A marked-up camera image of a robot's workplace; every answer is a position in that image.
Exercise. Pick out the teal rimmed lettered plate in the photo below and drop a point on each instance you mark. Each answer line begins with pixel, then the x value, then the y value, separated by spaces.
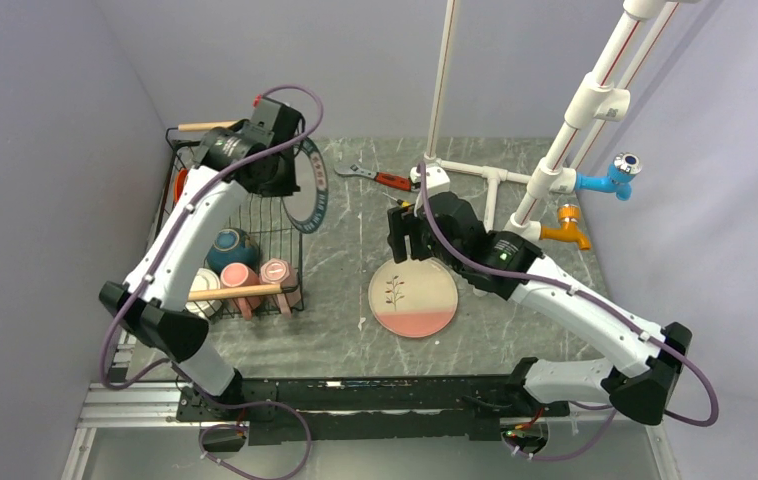
pixel 307 207

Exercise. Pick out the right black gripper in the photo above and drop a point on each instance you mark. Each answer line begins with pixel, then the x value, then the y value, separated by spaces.
pixel 405 221

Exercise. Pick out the salmon pink mug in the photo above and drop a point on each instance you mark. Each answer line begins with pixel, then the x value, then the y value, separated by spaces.
pixel 241 275

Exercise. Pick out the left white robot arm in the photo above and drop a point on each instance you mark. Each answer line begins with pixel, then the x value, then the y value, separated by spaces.
pixel 252 156

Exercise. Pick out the dark brown bowl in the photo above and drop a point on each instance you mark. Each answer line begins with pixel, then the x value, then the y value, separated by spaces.
pixel 233 245

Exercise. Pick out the blue faucet tap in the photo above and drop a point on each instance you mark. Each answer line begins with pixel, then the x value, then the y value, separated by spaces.
pixel 620 173

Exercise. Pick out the yellow handled screwdriver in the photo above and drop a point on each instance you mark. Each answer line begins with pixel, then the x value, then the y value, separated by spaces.
pixel 399 202

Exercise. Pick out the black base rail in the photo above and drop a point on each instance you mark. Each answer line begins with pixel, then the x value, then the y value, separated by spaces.
pixel 477 407

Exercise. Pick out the beige pink plate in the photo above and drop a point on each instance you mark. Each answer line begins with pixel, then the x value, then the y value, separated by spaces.
pixel 413 299

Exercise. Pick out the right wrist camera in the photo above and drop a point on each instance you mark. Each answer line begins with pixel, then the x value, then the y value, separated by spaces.
pixel 436 180

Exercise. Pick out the orange faucet tap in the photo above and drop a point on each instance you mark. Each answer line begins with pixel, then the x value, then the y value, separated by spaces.
pixel 568 230

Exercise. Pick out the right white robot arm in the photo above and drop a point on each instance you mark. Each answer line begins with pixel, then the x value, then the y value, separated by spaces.
pixel 640 362

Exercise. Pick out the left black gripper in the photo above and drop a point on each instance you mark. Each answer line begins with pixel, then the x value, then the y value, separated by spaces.
pixel 288 186

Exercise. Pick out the light pink mug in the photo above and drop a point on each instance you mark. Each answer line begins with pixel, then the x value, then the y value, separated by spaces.
pixel 281 273

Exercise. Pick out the orange bowl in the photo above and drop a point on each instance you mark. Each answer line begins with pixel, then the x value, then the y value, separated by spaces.
pixel 179 184

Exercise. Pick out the white pvc pipe frame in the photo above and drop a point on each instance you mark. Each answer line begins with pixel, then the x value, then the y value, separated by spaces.
pixel 563 70

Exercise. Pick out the red handled adjustable wrench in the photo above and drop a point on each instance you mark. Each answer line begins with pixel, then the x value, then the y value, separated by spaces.
pixel 387 179

